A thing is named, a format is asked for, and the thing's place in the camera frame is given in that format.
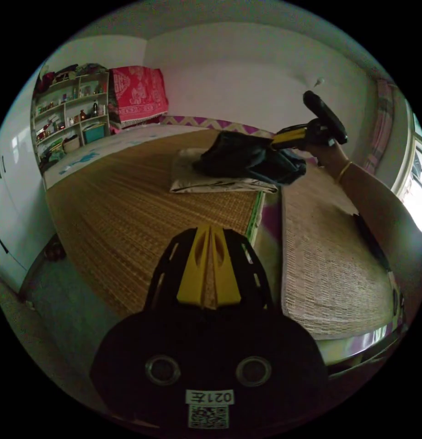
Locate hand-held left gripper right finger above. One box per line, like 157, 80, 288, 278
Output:
210, 225, 242, 307

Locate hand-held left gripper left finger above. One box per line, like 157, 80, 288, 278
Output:
176, 224, 211, 306

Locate person's right forearm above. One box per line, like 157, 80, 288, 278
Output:
335, 161, 422, 311

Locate bed with woven mat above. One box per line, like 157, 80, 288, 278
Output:
42, 116, 410, 345

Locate pink plaid curtain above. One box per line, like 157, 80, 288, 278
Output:
364, 78, 396, 176

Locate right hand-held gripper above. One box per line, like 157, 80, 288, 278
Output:
270, 118, 336, 152

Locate white cupboard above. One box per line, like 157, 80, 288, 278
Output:
0, 68, 58, 294

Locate white open shelf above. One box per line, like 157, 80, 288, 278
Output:
32, 64, 111, 169

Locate folded light grey cloth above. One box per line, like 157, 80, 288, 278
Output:
169, 147, 278, 195

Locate blue jeans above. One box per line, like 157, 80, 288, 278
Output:
191, 131, 308, 187

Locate red patterned blanket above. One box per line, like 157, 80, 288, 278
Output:
108, 66, 170, 128

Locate window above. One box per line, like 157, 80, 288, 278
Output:
391, 101, 422, 242

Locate person's right hand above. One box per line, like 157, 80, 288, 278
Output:
306, 141, 351, 180

